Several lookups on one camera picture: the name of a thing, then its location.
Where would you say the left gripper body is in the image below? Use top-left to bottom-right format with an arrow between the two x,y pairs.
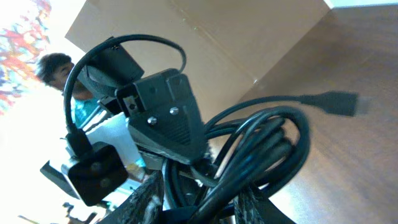
115,68 -> 195,118

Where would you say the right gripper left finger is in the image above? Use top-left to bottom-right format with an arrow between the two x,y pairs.
99,170 -> 164,224

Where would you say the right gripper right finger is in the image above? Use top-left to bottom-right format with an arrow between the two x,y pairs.
233,185 -> 295,224

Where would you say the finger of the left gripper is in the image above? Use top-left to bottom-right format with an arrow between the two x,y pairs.
128,102 -> 208,165

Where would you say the thin black USB cable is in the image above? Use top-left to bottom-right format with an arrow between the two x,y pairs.
203,90 -> 373,134

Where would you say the brown cardboard box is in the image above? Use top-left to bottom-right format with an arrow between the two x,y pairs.
66,0 -> 329,120

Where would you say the person with dark hair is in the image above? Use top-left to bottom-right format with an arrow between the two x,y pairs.
35,52 -> 100,128

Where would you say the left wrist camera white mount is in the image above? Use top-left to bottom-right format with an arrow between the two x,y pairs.
39,111 -> 147,208

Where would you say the left camera black cable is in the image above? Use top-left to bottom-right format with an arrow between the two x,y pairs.
63,33 -> 187,156

